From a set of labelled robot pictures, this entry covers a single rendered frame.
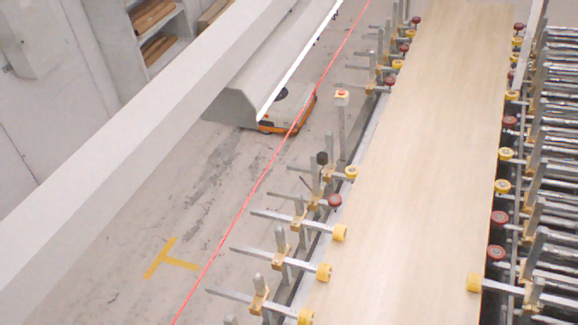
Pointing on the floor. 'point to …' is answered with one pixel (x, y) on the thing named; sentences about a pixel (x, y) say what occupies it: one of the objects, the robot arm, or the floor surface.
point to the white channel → (138, 154)
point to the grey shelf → (116, 59)
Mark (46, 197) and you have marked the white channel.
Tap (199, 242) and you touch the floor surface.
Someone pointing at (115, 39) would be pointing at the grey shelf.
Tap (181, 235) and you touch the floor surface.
